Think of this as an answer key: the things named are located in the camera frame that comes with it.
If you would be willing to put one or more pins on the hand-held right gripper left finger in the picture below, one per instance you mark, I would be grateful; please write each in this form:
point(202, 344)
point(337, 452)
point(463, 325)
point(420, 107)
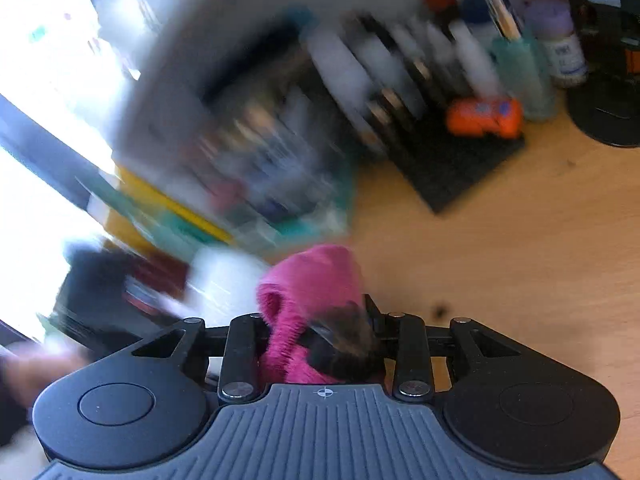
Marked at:
point(242, 347)

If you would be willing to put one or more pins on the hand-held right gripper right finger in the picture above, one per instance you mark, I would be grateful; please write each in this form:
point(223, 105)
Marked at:
point(412, 350)

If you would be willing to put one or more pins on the pink terry towel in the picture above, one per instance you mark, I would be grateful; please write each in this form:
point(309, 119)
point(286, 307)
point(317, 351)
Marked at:
point(310, 285)

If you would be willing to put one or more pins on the white ceramic bowl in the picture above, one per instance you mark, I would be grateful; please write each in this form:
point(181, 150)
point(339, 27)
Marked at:
point(225, 285)

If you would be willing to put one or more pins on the yellow plastic container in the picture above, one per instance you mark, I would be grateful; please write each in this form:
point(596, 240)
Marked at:
point(165, 210)

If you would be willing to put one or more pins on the black grid tray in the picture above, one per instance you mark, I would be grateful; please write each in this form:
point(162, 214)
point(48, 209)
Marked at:
point(455, 170)

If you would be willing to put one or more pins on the teal glass perfume bottle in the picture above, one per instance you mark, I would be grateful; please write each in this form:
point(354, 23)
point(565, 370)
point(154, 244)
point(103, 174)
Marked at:
point(525, 75)

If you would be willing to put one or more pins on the white shelf unit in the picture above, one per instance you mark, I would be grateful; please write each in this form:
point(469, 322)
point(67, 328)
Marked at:
point(275, 25)

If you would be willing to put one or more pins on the purple-lidded toothpick jar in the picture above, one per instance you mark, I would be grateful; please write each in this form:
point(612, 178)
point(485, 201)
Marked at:
point(557, 45)

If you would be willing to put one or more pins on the blue-capped bottle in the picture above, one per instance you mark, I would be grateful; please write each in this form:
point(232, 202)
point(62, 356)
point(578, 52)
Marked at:
point(477, 10)

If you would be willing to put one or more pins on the red-capped bottle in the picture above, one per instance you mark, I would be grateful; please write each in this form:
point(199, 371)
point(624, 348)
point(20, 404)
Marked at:
point(440, 2)

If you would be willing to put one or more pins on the black phone stand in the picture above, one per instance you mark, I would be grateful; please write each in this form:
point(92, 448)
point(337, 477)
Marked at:
point(610, 60)

